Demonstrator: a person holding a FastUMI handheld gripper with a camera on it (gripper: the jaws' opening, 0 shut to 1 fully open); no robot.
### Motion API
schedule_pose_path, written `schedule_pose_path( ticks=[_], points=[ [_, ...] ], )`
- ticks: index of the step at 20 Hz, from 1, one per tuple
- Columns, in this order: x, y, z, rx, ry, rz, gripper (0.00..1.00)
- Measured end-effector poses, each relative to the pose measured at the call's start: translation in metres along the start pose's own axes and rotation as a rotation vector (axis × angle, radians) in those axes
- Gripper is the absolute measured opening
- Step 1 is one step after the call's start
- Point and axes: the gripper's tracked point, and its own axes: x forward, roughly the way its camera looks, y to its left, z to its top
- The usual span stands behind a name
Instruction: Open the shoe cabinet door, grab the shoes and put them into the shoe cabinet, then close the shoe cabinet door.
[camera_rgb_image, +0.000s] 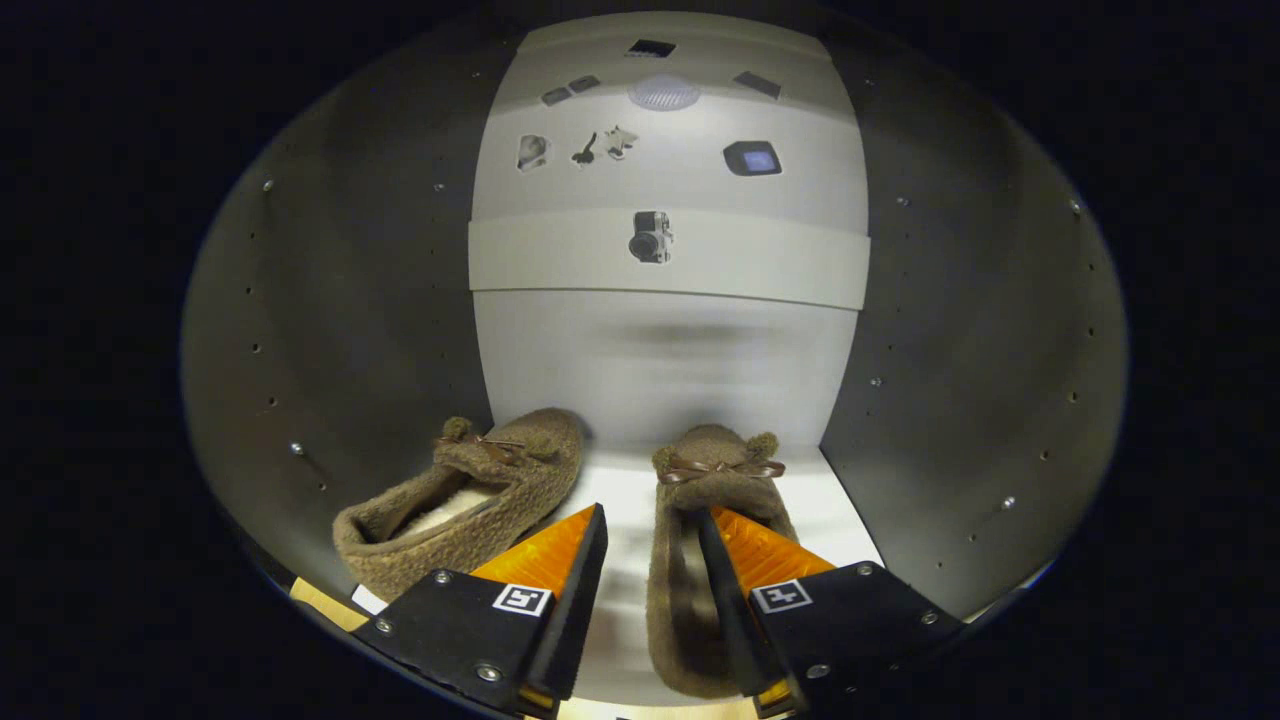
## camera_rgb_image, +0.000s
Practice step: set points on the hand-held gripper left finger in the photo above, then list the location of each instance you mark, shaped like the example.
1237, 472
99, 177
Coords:
580, 610

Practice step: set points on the dark grey shoe cabinet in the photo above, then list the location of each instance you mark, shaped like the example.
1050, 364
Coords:
330, 300

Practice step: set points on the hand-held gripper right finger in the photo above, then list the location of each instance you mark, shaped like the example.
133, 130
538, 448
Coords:
735, 610

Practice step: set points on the white cabinet shelf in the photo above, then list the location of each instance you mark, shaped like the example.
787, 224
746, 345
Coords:
625, 560

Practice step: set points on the brown fluffy shoe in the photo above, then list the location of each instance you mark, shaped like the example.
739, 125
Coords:
715, 450
530, 480

